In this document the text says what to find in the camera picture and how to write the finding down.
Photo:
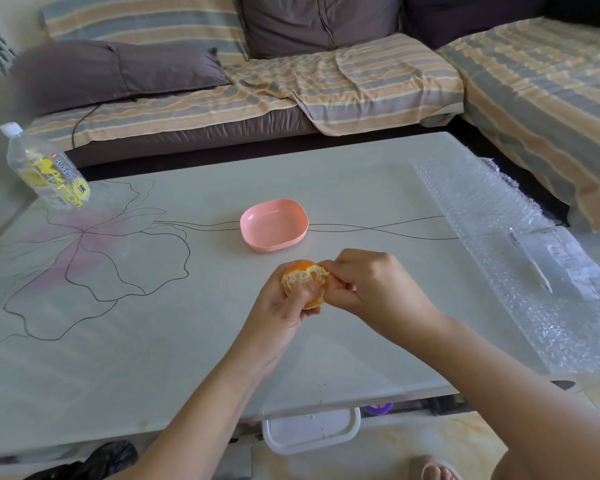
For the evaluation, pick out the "person's left hand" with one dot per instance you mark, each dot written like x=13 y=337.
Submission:
x=265 y=324

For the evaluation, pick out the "person's right hand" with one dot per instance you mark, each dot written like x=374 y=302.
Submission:
x=385 y=289

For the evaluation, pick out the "orange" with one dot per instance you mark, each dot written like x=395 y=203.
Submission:
x=300 y=274

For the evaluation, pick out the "pink plastic dish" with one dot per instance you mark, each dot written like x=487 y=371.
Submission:
x=273 y=223

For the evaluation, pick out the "person's left forearm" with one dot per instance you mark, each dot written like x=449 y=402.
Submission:
x=190 y=424

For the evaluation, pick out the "person's right forearm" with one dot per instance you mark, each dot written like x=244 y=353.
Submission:
x=520 y=399

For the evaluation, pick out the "person's right foot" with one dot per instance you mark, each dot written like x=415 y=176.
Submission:
x=437 y=472

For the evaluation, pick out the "person's right leg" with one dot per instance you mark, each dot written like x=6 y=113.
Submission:
x=505 y=469

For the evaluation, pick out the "white plastic container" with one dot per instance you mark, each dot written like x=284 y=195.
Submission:
x=310 y=429

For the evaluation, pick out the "clear bubble wrap sheet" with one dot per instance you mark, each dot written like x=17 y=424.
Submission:
x=470 y=204

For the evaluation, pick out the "black box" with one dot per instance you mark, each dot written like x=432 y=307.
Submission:
x=452 y=404

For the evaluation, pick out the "thin white stick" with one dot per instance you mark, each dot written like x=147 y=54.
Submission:
x=537 y=270

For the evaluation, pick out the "clear plastic bag paper label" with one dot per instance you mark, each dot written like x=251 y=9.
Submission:
x=575 y=262

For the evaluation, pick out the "dark brown sofa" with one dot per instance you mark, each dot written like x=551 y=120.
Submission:
x=195 y=137

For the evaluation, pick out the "striped sofa sheet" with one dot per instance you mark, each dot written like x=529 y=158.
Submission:
x=545 y=94
x=380 y=84

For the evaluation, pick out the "black plastic bag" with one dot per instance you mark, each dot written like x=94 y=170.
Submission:
x=90 y=464

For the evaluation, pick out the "clear bottle yellow label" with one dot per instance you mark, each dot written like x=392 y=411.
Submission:
x=47 y=169

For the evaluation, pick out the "grey upright cushion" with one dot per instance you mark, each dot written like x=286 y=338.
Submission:
x=320 y=22

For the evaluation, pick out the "dark purple cushion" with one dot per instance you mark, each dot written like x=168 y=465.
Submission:
x=470 y=17

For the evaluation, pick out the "grey flat pillow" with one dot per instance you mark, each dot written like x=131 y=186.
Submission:
x=110 y=69

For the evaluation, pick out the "black garment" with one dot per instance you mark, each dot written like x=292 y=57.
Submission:
x=590 y=7

